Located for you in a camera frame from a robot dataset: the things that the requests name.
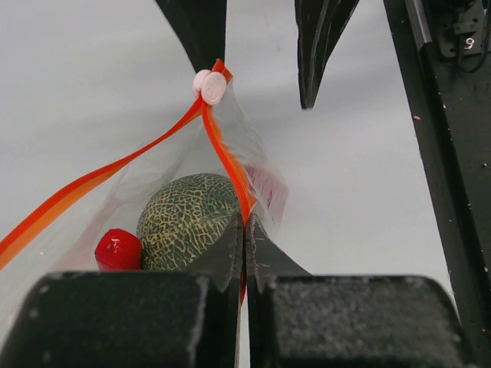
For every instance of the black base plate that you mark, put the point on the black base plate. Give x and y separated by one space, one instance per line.
443 49

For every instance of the red apple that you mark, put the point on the red apple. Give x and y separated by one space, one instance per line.
270 191

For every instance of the clear zip bag orange zipper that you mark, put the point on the clear zip bag orange zipper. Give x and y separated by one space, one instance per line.
213 136

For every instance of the green netted melon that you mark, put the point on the green netted melon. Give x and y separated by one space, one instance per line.
183 219

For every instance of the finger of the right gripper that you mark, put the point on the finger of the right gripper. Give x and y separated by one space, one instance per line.
200 26
320 25

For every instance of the red chili pepper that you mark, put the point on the red chili pepper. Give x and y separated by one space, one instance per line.
118 250

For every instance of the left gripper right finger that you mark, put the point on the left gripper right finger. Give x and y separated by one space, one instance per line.
297 319

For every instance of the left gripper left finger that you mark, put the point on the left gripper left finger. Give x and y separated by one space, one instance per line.
188 318

